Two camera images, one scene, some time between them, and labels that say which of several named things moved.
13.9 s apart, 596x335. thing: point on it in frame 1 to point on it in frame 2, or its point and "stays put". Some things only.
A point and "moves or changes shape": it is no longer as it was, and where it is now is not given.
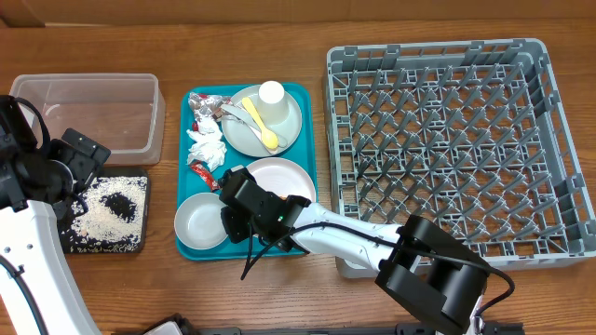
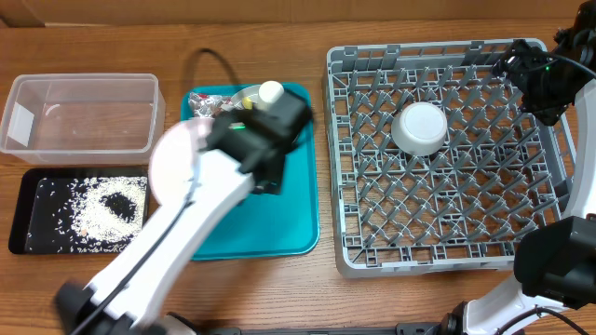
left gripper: (85, 156) to (272, 186)
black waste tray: (116, 219) stays put
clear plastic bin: (125, 113) stays put
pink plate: (283, 176) to (172, 155)
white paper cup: (272, 103) stays put
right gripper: (235, 232) to (548, 109)
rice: (108, 216) stays put
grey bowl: (198, 221) moves or changes shape
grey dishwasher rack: (467, 134) stays put
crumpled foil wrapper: (207, 105) stays put
